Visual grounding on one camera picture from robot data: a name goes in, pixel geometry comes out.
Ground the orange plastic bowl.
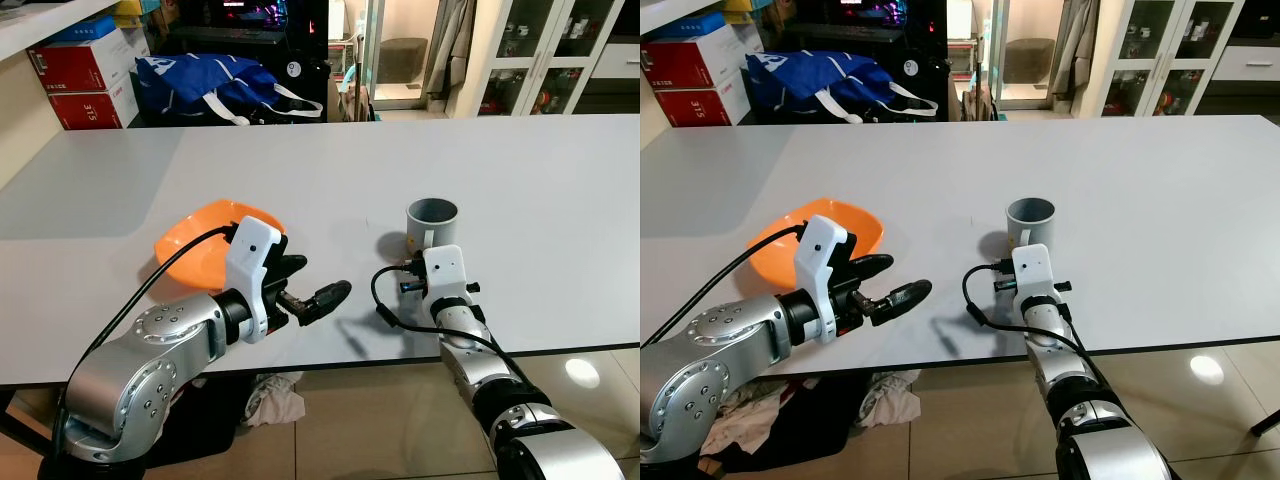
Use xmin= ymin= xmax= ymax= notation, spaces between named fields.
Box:
xmin=153 ymin=199 xmax=286 ymax=294
xmin=747 ymin=198 xmax=884 ymax=294

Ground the grey cup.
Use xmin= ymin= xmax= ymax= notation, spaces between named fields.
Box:
xmin=1006 ymin=197 xmax=1057 ymax=249
xmin=406 ymin=198 xmax=460 ymax=251

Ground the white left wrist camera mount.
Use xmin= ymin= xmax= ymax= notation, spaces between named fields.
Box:
xmin=223 ymin=216 xmax=286 ymax=344
xmin=795 ymin=214 xmax=851 ymax=344

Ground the small red white carton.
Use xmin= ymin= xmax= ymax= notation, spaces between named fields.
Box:
xmin=47 ymin=85 xmax=138 ymax=130
xmin=655 ymin=85 xmax=751 ymax=128

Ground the black bag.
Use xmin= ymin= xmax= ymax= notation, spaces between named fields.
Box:
xmin=720 ymin=380 xmax=871 ymax=473
xmin=150 ymin=375 xmax=251 ymax=471

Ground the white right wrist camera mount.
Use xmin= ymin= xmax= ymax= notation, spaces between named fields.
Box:
xmin=420 ymin=245 xmax=467 ymax=301
xmin=1010 ymin=243 xmax=1056 ymax=301

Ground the large red white carton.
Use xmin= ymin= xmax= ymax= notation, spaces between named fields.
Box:
xmin=640 ymin=25 xmax=761 ymax=93
xmin=28 ymin=25 xmax=151 ymax=94

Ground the white shelf board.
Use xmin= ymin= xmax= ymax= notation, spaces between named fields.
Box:
xmin=640 ymin=0 xmax=726 ymax=36
xmin=0 ymin=0 xmax=121 ymax=61

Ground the black computer tower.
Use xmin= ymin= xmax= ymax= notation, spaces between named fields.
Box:
xmin=165 ymin=0 xmax=331 ymax=126
xmin=780 ymin=0 xmax=949 ymax=121

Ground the white glass door cabinet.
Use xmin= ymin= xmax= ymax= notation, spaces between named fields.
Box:
xmin=445 ymin=0 xmax=616 ymax=119
xmin=1075 ymin=0 xmax=1246 ymax=119

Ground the blue bag with white straps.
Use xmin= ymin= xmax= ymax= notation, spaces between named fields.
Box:
xmin=745 ymin=50 xmax=936 ymax=124
xmin=135 ymin=53 xmax=324 ymax=127

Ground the hanging grey coat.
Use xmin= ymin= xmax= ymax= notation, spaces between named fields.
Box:
xmin=1050 ymin=0 xmax=1101 ymax=101
xmin=425 ymin=0 xmax=479 ymax=101

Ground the flat blue box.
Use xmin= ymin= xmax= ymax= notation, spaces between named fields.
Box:
xmin=50 ymin=15 xmax=119 ymax=43
xmin=660 ymin=12 xmax=729 ymax=41

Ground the crumpled white cloth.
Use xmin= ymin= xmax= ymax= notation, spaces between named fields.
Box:
xmin=860 ymin=370 xmax=923 ymax=429
xmin=243 ymin=372 xmax=306 ymax=429

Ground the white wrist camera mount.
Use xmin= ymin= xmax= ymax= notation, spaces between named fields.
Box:
xmin=795 ymin=214 xmax=851 ymax=344
xmin=1010 ymin=243 xmax=1056 ymax=301
xmin=420 ymin=245 xmax=467 ymax=301
xmin=223 ymin=216 xmax=286 ymax=344

